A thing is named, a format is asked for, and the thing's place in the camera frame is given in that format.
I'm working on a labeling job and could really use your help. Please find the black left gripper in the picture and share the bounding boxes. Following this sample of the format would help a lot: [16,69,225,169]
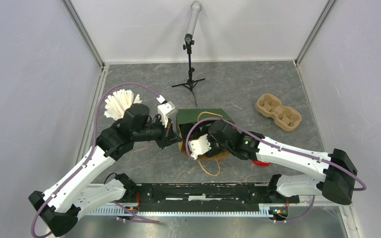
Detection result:
[132,114,182,149]

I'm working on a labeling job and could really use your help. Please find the green brown paper bag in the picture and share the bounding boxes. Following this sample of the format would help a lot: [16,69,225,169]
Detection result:
[176,109,233,177]

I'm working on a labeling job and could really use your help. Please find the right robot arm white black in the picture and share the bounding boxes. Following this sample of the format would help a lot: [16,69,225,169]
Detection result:
[207,120,358,205]

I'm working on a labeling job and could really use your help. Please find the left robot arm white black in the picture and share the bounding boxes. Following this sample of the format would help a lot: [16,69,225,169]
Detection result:
[28,102,181,237]

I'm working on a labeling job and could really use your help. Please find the red horseshoe shaped object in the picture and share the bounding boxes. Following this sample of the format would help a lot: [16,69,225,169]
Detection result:
[252,160,269,167]

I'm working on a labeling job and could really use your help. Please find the brown pulp cup carriers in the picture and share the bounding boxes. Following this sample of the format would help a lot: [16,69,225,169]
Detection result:
[255,93,302,132]

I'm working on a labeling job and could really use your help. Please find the black tripod with grey tube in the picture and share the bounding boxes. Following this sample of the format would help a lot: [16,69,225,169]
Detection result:
[172,0,205,106]

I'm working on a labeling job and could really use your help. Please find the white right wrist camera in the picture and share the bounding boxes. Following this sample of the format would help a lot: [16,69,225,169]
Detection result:
[188,134,212,160]

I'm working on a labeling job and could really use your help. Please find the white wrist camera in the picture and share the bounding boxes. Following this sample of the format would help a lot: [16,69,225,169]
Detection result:
[188,134,212,160]
[157,95,178,128]

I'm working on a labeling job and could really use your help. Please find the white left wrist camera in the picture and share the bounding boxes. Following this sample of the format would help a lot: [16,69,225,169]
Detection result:
[157,95,178,128]

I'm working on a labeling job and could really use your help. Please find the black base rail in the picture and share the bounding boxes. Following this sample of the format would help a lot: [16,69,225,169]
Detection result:
[118,182,300,212]

